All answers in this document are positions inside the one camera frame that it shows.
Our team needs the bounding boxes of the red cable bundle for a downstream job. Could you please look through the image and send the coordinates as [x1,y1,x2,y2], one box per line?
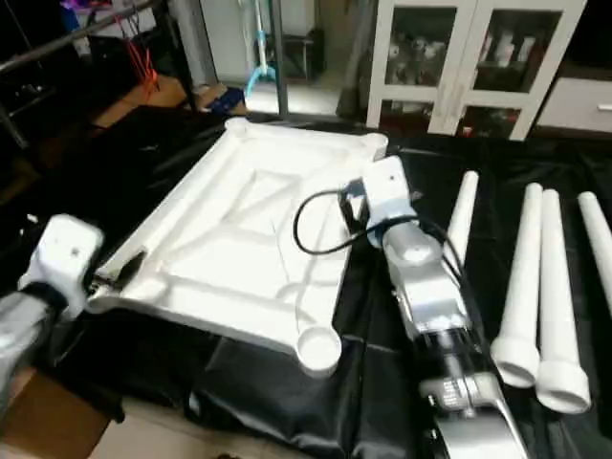
[122,0,160,93]

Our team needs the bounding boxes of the black work mat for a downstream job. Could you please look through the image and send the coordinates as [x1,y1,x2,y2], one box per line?
[0,105,612,459]

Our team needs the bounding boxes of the small blue box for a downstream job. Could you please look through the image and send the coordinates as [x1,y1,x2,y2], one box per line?
[195,86,246,115]

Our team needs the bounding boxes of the white plastic table leg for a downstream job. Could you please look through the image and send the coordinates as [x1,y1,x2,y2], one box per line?
[577,191,612,318]
[534,188,592,415]
[445,170,480,271]
[491,182,545,389]

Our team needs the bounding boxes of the white plastic table top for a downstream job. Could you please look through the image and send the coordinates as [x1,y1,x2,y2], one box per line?
[84,117,390,374]

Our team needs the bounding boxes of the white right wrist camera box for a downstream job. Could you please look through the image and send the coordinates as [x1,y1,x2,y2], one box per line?
[359,156,423,232]

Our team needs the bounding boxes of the cardboard box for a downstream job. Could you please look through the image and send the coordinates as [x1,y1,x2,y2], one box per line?
[96,75,188,131]

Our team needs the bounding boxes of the white drawer cabinet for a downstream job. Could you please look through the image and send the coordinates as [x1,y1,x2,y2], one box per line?
[535,75,612,136]
[368,0,589,141]

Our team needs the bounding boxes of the light blue hanger hook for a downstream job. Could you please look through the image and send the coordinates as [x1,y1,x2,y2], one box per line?
[244,0,279,106]

